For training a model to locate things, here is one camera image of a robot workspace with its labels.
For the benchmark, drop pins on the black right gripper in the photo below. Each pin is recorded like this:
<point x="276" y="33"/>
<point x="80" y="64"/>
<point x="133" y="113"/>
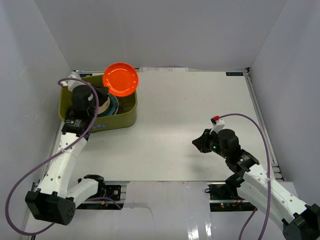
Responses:
<point x="200" y="143"/>

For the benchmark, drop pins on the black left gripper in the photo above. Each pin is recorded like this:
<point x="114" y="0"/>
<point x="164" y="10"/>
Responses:
<point x="102" y="91"/>

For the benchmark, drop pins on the cream floral plate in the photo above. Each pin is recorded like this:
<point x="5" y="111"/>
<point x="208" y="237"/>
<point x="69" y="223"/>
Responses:
<point x="104" y="106"/>

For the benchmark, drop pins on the teal scalloped plate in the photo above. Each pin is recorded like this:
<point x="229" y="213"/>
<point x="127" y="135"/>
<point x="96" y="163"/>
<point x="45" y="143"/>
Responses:
<point x="113" y="107"/>

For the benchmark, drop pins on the orange glossy plate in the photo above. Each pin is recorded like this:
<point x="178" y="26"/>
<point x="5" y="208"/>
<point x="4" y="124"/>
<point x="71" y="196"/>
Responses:
<point x="121" y="79"/>

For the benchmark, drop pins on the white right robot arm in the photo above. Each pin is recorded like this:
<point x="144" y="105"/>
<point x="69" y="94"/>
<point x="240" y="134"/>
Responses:
<point x="296" y="219"/>

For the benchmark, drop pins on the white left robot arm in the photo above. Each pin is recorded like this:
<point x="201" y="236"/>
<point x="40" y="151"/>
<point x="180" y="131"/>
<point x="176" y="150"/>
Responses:
<point x="54" y="201"/>

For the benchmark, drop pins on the olive green plastic bin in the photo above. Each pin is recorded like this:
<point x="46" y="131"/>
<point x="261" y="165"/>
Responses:
<point x="125" y="115"/>

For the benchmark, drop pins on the white paper sheets at back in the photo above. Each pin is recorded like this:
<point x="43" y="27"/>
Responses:
<point x="163" y="69"/>

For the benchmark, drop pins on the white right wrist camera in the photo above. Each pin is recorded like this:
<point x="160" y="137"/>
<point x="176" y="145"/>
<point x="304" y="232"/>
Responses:
<point x="217" y="124"/>

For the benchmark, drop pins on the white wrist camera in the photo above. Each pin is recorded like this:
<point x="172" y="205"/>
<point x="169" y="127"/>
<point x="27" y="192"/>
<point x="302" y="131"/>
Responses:
<point x="71" y="84"/>
<point x="217" y="124"/>

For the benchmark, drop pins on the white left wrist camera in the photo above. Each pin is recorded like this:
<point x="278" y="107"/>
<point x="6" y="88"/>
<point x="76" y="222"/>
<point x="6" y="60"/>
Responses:
<point x="71" y="84"/>

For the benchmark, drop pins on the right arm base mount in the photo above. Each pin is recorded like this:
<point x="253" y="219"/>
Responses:
<point x="224" y="198"/>

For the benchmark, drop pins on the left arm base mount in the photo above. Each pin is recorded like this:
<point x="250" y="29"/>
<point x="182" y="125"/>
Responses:
<point x="111" y="191"/>

